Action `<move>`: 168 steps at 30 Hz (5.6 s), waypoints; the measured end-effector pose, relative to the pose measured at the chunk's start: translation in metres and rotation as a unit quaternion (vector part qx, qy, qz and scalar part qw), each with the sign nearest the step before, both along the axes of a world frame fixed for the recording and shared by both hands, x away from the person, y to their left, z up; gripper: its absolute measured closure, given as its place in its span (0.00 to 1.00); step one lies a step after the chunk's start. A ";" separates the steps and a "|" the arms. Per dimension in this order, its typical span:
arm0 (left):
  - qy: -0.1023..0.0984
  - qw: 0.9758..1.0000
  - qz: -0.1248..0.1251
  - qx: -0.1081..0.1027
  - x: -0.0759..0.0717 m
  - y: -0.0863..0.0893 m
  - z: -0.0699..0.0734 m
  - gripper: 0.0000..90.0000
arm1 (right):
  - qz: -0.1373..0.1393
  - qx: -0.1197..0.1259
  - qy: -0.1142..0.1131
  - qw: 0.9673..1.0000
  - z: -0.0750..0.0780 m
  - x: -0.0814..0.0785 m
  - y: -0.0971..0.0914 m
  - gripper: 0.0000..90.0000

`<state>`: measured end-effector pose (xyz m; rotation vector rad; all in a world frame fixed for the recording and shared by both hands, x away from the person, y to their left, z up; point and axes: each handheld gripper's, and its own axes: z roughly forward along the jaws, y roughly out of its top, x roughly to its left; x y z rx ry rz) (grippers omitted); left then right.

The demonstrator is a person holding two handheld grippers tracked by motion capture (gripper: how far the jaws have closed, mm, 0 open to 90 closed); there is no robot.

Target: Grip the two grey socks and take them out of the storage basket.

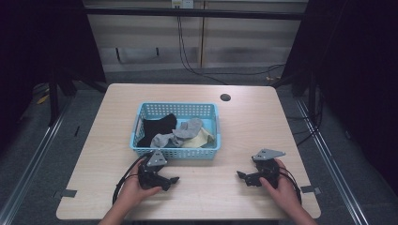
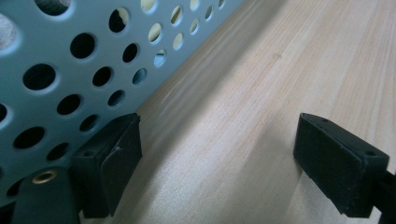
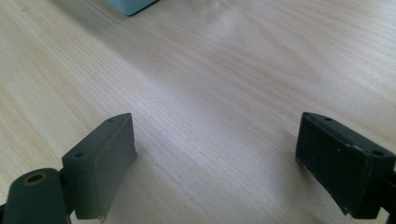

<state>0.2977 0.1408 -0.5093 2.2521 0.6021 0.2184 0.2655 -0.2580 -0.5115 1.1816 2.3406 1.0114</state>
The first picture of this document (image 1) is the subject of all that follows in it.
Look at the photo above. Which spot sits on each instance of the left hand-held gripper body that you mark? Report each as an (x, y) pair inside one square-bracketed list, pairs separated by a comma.
[(149, 175)]

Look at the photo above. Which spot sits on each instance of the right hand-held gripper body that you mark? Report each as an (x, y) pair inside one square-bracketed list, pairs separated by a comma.
[(268, 167)]

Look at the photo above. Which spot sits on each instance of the person's left hand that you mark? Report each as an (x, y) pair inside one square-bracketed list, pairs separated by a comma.
[(134, 189)]

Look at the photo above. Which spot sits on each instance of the person's right hand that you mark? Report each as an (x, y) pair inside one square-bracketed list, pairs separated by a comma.
[(281, 190)]

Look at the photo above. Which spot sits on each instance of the light blue plastic basket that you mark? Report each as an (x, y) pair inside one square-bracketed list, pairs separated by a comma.
[(175, 153)]

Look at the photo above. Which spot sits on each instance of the grey sock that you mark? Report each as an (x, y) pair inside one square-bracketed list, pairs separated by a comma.
[(162, 140), (189, 128)]

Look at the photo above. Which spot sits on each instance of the pale yellow sock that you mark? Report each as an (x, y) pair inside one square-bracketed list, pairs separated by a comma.
[(198, 140)]

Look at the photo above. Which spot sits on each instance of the black sock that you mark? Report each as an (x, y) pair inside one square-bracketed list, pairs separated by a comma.
[(155, 128)]

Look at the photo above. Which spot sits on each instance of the grey tape strip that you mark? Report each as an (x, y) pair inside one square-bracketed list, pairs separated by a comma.
[(310, 189), (65, 193)]

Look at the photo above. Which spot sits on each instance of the round black table grommet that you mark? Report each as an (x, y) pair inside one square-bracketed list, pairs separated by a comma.
[(225, 97)]

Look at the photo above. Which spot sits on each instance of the black metal stand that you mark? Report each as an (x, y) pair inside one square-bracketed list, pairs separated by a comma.
[(53, 100), (311, 97)]

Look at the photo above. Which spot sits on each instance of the black curtain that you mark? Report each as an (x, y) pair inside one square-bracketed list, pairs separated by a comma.
[(37, 40), (356, 62)]

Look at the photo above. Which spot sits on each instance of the black horizontal metal bar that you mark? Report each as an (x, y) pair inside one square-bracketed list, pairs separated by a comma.
[(194, 13)]

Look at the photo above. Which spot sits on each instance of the metal floor rail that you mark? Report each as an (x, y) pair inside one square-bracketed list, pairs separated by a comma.
[(331, 168), (28, 175)]

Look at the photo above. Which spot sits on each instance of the white wall power outlet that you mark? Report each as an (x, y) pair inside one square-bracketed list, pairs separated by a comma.
[(182, 3)]

